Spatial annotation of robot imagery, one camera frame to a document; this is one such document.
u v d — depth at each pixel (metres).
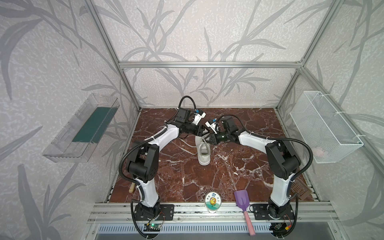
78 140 0.63
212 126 0.84
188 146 0.99
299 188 0.82
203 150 0.91
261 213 0.73
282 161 0.50
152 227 0.71
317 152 0.73
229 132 0.75
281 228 0.74
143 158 0.53
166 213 0.74
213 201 0.70
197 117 0.82
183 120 0.74
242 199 0.77
